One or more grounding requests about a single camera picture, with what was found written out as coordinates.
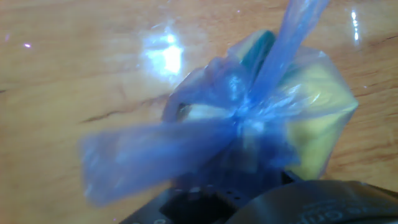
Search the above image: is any blue translucent plastic bag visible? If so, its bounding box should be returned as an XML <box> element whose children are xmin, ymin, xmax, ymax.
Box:
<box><xmin>79</xmin><ymin>0</ymin><xmax>359</xmax><ymax>208</ymax></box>

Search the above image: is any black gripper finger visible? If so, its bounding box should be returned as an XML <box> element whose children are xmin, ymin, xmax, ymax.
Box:
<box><xmin>119</xmin><ymin>185</ymin><xmax>254</xmax><ymax>224</ymax></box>

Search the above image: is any yellow foam block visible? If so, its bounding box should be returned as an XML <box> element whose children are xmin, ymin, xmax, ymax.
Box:
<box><xmin>284</xmin><ymin>62</ymin><xmax>359</xmax><ymax>181</ymax></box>

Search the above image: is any teal and yellow sponge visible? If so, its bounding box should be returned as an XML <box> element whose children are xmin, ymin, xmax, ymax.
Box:
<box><xmin>229</xmin><ymin>29</ymin><xmax>277</xmax><ymax>74</ymax></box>

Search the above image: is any white object with brown end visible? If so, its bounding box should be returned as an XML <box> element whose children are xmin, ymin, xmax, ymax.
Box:
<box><xmin>177</xmin><ymin>102</ymin><xmax>234</xmax><ymax>122</ymax></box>

